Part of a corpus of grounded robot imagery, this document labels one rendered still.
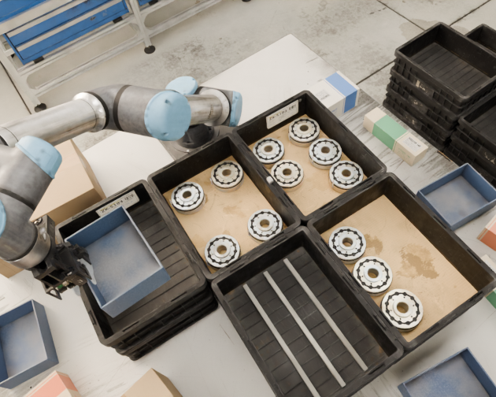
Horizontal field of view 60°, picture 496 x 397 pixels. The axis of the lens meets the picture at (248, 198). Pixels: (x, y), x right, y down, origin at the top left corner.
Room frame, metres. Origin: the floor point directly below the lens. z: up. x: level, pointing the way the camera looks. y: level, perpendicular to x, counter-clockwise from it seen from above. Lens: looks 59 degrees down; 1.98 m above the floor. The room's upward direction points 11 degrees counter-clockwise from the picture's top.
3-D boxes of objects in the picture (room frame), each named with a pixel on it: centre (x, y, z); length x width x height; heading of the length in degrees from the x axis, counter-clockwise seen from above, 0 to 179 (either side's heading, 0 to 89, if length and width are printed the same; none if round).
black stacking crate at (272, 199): (0.65, 0.08, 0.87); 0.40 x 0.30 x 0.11; 22
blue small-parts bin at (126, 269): (0.44, 0.32, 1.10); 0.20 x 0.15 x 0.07; 26
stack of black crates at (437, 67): (1.34, -0.99, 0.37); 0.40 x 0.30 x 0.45; 26
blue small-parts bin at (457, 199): (0.60, -0.65, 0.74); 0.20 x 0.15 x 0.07; 109
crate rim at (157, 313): (0.54, 0.36, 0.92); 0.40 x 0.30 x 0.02; 22
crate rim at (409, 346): (0.40, -0.35, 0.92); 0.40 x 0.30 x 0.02; 22
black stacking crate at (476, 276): (0.40, -0.35, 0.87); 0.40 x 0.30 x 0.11; 22
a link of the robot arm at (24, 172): (0.48, 0.37, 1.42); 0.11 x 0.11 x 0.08; 61
